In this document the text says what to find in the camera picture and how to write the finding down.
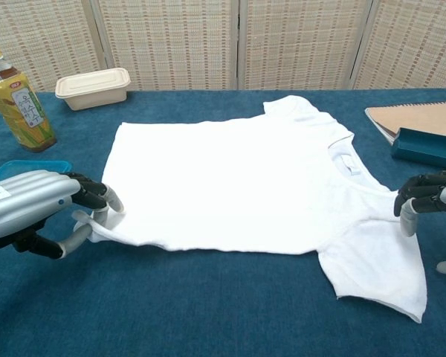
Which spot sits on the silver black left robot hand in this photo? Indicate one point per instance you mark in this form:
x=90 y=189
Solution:
x=29 y=197

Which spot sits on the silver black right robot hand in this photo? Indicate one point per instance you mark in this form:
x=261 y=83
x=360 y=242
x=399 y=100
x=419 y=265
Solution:
x=431 y=191

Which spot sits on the white t-shirt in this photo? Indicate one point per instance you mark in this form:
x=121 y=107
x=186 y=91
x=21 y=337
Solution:
x=223 y=186

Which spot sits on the blue transparent plastic lid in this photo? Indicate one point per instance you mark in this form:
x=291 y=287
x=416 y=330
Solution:
x=15 y=167

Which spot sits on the teal pencil case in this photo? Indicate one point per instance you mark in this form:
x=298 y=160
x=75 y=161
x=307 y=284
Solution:
x=423 y=148

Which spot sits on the brown spiral notebook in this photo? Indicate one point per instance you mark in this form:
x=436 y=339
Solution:
x=423 y=115

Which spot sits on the yellow corn tea bottle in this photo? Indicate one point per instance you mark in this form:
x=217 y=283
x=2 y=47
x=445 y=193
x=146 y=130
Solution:
x=22 y=111

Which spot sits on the beige lidded food container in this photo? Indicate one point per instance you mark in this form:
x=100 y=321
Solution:
x=93 y=89

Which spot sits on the woven folding screen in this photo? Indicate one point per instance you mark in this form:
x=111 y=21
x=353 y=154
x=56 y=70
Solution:
x=171 y=44

